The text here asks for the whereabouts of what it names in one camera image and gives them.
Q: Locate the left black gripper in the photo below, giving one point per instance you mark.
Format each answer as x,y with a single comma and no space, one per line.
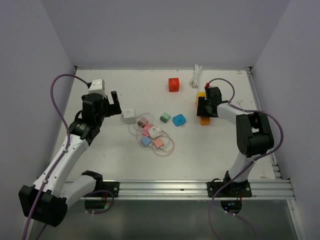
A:
117,109

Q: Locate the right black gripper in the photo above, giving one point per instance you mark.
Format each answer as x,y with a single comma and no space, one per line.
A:
202,100

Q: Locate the pink blue white adapter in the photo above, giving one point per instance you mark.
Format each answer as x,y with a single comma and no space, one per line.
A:
129,116

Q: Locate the brown usb charger plug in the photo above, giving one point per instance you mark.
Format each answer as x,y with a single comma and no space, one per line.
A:
142,122

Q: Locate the bright blue plug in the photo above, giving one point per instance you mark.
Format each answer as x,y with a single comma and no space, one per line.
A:
179,120

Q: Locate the red cube socket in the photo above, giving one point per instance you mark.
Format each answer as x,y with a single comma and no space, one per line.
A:
173,84

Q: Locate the green charger plug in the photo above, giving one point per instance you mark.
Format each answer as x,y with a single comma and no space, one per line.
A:
165,117

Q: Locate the blue usb charger plug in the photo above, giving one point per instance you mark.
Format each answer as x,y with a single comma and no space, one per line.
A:
145,141

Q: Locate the grey plug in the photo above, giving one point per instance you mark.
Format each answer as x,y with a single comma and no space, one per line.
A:
154,131

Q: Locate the pink usb charger plug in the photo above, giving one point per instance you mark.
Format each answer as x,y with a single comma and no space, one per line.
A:
158,144

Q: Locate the orange power strip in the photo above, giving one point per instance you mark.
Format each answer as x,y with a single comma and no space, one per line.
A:
204,121

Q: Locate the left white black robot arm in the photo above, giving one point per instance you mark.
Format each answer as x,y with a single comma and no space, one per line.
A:
48,199

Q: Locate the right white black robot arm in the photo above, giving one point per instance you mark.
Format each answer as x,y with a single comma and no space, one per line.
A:
254,139

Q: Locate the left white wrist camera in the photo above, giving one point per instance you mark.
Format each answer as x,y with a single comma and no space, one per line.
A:
97,87

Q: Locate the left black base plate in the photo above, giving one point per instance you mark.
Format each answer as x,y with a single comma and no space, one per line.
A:
111,186

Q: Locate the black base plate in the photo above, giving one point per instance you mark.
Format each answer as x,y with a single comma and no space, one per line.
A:
233,190
111,186

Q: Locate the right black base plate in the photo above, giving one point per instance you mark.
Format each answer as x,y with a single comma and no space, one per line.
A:
233,190

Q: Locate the aluminium front rail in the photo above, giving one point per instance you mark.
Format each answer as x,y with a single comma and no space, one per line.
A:
166,189

